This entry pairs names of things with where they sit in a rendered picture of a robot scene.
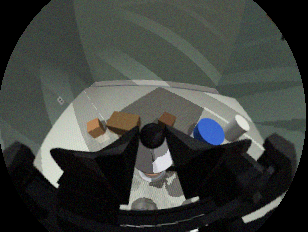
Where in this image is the blue short cylinder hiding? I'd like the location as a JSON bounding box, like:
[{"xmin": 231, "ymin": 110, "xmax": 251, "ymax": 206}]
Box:
[{"xmin": 194, "ymin": 119, "xmax": 224, "ymax": 147}]

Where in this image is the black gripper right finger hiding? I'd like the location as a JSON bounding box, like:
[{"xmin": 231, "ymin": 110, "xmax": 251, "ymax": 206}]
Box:
[{"xmin": 165, "ymin": 125, "xmax": 252, "ymax": 200}]

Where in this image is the glass french press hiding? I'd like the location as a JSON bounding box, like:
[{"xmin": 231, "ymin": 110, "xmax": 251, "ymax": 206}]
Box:
[{"xmin": 134, "ymin": 124, "xmax": 177, "ymax": 182}]

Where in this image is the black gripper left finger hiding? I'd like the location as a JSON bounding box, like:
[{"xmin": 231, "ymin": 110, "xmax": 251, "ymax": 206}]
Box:
[{"xmin": 49, "ymin": 127, "xmax": 139, "ymax": 206}]

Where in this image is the small brown cube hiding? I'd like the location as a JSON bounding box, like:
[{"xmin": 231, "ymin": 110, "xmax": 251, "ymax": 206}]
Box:
[
  {"xmin": 158, "ymin": 112, "xmax": 177, "ymax": 131},
  {"xmin": 86, "ymin": 119, "xmax": 106, "ymax": 139}
]

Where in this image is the brown rectangular block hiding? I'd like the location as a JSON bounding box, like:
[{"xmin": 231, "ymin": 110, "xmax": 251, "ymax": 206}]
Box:
[{"xmin": 105, "ymin": 111, "xmax": 142, "ymax": 136}]

